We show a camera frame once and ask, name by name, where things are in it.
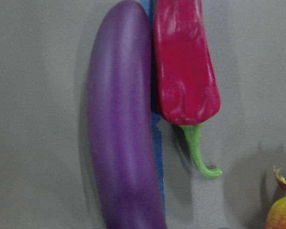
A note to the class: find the purple eggplant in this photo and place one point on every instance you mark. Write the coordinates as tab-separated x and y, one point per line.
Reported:
119	120

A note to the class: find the red chili pepper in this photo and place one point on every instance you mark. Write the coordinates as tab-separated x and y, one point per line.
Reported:
187	91

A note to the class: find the red pomegranate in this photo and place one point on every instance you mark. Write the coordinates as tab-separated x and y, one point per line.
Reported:
276	218

